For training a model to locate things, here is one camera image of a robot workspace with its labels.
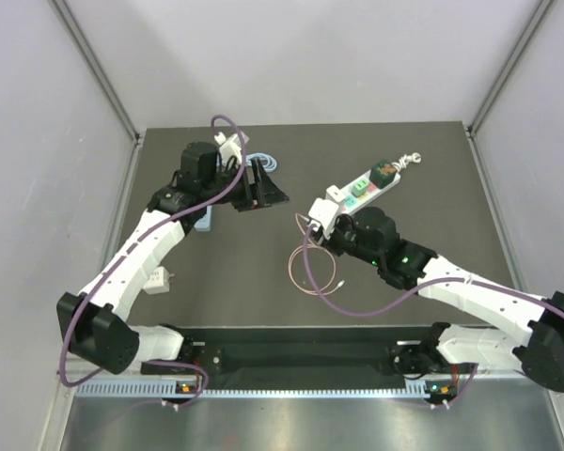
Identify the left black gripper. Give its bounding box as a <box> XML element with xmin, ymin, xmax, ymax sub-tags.
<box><xmin>202</xmin><ymin>157</ymin><xmax>289</xmax><ymax>212</ymax></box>

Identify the white multicolour power strip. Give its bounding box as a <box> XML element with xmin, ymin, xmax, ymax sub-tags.
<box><xmin>339</xmin><ymin>168</ymin><xmax>400</xmax><ymax>215</ymax></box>

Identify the white charger block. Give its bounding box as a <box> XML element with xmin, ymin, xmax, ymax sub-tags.
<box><xmin>325</xmin><ymin>185</ymin><xmax>346</xmax><ymax>205</ymax></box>

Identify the light green plug adapter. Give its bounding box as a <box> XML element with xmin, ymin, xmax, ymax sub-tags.
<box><xmin>352</xmin><ymin>178</ymin><xmax>369</xmax><ymax>198</ymax></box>

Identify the dark green plug adapter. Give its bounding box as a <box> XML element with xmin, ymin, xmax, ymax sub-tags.
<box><xmin>368</xmin><ymin>160</ymin><xmax>397</xmax><ymax>189</ymax></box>

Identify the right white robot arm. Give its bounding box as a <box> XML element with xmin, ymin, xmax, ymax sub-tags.
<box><xmin>305</xmin><ymin>199</ymin><xmax>564</xmax><ymax>393</ymax></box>

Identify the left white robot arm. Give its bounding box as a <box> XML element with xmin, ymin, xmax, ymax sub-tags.
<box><xmin>56</xmin><ymin>142</ymin><xmax>289</xmax><ymax>374</ymax></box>

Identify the small white plug adapter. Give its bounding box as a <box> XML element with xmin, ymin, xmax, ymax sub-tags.
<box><xmin>143</xmin><ymin>266</ymin><xmax>173</xmax><ymax>295</ymax></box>

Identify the light blue power strip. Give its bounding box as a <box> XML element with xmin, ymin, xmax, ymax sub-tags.
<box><xmin>193</xmin><ymin>150</ymin><xmax>278</xmax><ymax>234</ymax></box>

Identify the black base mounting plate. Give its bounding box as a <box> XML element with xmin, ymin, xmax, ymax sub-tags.
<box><xmin>140</xmin><ymin>323</ymin><xmax>466</xmax><ymax>377</ymax></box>

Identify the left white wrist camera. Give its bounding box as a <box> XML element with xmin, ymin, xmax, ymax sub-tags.
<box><xmin>214</xmin><ymin>132</ymin><xmax>243</xmax><ymax>164</ymax></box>

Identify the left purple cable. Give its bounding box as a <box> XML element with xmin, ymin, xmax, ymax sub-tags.
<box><xmin>58</xmin><ymin>114</ymin><xmax>248</xmax><ymax>388</ymax></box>

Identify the left aluminium frame post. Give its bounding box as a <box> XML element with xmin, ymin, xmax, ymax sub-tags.
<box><xmin>48</xmin><ymin>0</ymin><xmax>140</xmax><ymax>145</ymax></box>

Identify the aluminium frame post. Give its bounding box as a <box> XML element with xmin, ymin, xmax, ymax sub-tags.
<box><xmin>48</xmin><ymin>0</ymin><xmax>140</xmax><ymax>145</ymax></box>
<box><xmin>465</xmin><ymin>0</ymin><xmax>556</xmax><ymax>139</ymax></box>

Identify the slotted cable duct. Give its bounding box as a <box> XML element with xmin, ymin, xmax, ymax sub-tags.
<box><xmin>74</xmin><ymin>378</ymin><xmax>457</xmax><ymax>399</ymax></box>

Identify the right aluminium frame post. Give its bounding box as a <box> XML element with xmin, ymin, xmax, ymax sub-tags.
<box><xmin>465</xmin><ymin>0</ymin><xmax>556</xmax><ymax>139</ymax></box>

